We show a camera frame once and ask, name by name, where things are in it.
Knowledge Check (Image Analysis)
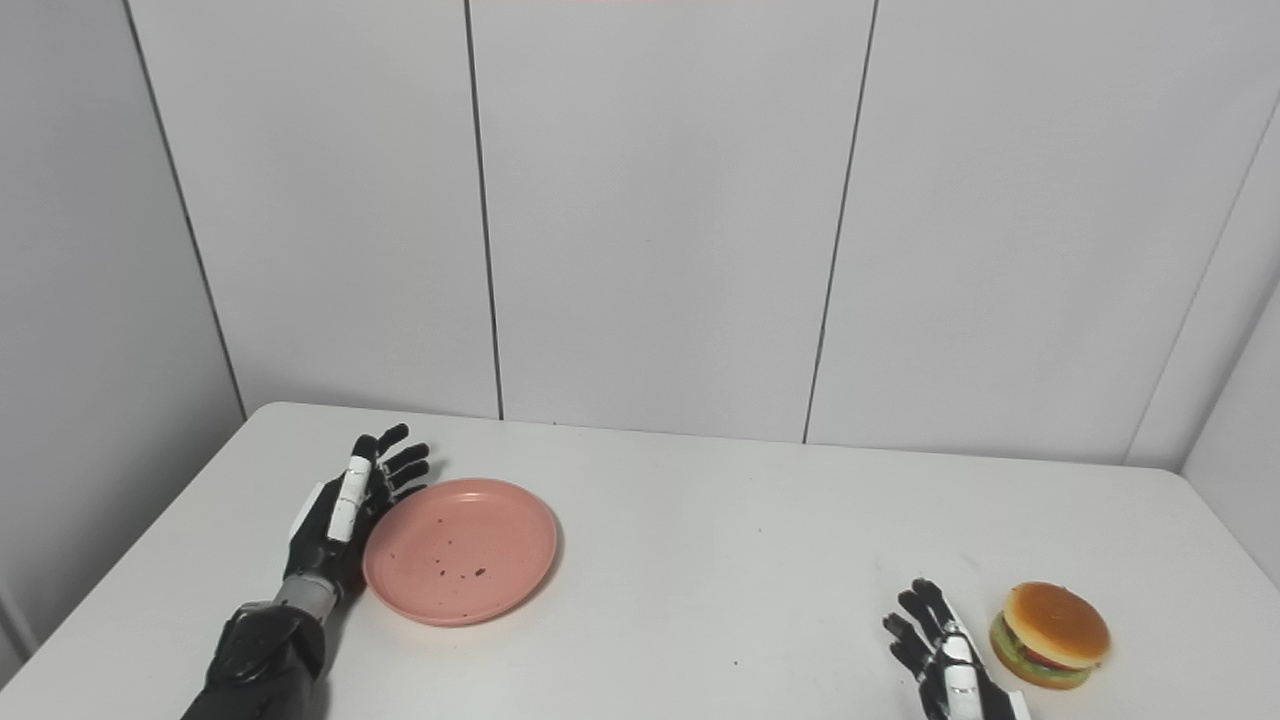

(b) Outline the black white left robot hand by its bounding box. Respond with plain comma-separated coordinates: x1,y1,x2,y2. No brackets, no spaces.
283,423,432,602

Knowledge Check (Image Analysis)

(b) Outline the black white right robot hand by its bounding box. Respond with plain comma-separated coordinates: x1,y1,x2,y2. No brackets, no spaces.
882,578,1032,720

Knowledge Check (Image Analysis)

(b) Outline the toy hamburger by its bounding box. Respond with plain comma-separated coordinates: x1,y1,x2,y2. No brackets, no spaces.
989,582,1112,691

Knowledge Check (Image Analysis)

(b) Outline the pink round plate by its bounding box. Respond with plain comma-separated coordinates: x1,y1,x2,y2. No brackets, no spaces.
362,477,559,628

